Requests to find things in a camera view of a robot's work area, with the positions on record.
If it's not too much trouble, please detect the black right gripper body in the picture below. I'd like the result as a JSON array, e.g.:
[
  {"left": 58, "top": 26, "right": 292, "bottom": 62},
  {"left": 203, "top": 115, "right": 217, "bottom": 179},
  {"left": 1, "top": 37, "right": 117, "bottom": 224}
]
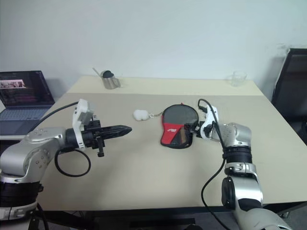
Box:
[{"left": 191, "top": 121, "right": 205, "bottom": 139}]

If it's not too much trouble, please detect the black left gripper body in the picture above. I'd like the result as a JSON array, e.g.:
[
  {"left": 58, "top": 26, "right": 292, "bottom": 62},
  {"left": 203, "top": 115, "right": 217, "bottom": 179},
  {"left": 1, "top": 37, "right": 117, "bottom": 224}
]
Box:
[{"left": 83, "top": 115, "right": 106, "bottom": 158}]

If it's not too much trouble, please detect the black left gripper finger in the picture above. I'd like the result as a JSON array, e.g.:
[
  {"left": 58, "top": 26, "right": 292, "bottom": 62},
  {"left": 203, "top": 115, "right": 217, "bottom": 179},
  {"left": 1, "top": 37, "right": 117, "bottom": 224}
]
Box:
[
  {"left": 102, "top": 124, "right": 133, "bottom": 133},
  {"left": 102, "top": 130, "right": 133, "bottom": 140}
]

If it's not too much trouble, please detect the black red paddle case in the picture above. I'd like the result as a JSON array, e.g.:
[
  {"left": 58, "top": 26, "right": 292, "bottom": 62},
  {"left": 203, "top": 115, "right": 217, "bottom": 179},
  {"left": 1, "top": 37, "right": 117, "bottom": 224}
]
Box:
[{"left": 159, "top": 103, "right": 200, "bottom": 150}]

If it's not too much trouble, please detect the white plush charm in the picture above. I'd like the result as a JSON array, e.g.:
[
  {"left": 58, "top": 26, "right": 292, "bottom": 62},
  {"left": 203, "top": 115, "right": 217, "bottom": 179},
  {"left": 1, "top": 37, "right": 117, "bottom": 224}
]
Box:
[{"left": 133, "top": 109, "right": 151, "bottom": 121}]

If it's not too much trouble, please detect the stainless steel pitcher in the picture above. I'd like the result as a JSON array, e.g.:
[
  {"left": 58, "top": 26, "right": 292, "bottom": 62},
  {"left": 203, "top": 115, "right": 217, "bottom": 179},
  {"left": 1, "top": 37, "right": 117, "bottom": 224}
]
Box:
[{"left": 102, "top": 72, "right": 123, "bottom": 90}]

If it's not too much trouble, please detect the clear glass cup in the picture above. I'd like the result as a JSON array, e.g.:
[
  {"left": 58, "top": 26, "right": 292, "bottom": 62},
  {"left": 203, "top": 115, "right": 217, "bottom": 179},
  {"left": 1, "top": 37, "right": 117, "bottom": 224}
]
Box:
[{"left": 226, "top": 70, "right": 248, "bottom": 88}]

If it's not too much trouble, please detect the white side desk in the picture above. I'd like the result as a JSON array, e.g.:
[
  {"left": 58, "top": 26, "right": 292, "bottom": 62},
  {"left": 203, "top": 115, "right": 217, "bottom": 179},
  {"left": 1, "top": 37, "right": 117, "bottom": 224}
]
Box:
[{"left": 0, "top": 134, "right": 25, "bottom": 141}]

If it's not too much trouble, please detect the open laptop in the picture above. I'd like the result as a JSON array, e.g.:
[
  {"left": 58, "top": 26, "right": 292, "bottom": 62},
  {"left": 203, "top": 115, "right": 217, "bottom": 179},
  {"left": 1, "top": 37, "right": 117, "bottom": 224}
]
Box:
[{"left": 0, "top": 70, "right": 56, "bottom": 138}]

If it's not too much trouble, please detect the black office chair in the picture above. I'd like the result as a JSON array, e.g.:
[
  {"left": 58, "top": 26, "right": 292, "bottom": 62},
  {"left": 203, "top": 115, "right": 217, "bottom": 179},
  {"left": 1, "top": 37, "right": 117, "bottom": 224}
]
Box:
[{"left": 271, "top": 47, "right": 307, "bottom": 144}]

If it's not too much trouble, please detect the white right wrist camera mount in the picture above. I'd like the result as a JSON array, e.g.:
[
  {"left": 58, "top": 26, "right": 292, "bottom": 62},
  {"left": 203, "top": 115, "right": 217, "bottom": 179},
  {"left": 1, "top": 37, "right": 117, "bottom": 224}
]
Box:
[{"left": 198, "top": 105, "right": 220, "bottom": 139}]

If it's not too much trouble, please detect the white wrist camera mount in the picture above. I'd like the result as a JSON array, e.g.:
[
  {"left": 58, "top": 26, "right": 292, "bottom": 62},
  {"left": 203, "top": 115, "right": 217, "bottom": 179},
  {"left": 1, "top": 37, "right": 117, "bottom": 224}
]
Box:
[
  {"left": 71, "top": 98, "right": 96, "bottom": 150},
  {"left": 198, "top": 105, "right": 220, "bottom": 139}
]

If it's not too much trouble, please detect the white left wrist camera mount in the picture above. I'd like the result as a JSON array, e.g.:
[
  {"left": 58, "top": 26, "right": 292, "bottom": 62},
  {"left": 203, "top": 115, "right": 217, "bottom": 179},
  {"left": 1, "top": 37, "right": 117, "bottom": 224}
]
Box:
[{"left": 71, "top": 98, "right": 96, "bottom": 150}]

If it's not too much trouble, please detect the silver key chain with ring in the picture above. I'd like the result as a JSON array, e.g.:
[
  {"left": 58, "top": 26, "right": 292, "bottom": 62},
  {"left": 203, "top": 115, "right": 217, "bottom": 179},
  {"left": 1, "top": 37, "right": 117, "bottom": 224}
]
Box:
[{"left": 149, "top": 110, "right": 166, "bottom": 119}]

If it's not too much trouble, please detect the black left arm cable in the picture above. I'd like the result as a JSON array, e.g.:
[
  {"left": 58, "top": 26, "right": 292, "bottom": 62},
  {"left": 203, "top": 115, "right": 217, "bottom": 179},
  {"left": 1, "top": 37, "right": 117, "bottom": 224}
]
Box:
[{"left": 39, "top": 102, "right": 92, "bottom": 178}]

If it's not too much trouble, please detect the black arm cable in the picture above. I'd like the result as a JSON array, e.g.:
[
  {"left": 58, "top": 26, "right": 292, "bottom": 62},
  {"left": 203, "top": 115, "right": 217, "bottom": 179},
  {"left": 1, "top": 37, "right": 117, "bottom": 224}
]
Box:
[
  {"left": 39, "top": 102, "right": 92, "bottom": 178},
  {"left": 197, "top": 98, "right": 227, "bottom": 230}
]

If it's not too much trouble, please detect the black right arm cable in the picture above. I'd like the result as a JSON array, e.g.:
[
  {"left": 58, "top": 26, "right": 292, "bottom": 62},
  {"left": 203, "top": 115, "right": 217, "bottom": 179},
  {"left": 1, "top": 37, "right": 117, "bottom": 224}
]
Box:
[{"left": 197, "top": 98, "right": 227, "bottom": 230}]

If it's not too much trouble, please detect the black table frame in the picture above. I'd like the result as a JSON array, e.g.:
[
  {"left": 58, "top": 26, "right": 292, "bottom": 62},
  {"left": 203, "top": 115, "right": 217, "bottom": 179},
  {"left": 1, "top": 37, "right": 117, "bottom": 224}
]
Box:
[{"left": 38, "top": 201, "right": 307, "bottom": 230}]

